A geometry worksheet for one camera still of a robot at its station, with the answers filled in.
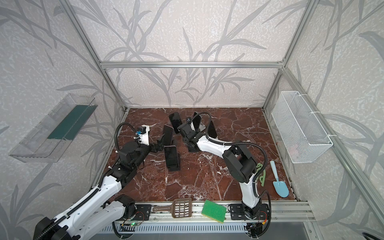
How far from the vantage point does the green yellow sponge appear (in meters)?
0.73

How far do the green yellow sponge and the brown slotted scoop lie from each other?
7 cm

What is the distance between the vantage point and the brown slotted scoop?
74cm
